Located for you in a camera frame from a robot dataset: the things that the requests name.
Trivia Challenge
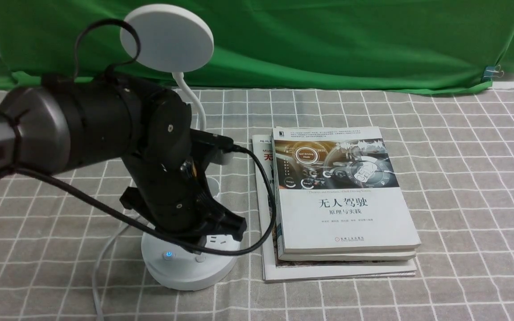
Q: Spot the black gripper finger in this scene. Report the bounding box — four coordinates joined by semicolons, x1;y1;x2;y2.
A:
186;239;212;255

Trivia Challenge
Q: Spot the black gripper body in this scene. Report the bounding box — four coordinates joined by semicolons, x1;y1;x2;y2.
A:
120;129;247;242

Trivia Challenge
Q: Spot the white desk lamp with sockets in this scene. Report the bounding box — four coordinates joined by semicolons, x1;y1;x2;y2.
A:
120;4;236;291

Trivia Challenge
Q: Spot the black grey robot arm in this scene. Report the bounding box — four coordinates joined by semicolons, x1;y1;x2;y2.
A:
0;74;247;253

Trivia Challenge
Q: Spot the magazine under books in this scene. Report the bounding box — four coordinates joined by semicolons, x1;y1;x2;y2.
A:
252;134;417;282

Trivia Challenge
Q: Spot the grey checked tablecloth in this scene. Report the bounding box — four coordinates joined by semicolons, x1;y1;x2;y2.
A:
0;90;514;321

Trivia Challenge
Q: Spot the white self-driving book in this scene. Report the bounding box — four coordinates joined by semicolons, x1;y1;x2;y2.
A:
272;127;422;256

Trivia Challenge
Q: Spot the green backdrop cloth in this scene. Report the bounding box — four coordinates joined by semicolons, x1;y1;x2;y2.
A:
0;0;514;95

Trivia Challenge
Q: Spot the blue binder clip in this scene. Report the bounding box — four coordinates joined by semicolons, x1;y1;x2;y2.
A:
481;65;505;82

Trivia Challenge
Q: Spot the white lamp power cable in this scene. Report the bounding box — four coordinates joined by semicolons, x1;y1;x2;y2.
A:
92;216;138;321

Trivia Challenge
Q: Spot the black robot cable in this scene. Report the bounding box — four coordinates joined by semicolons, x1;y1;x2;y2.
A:
0;19;277;257

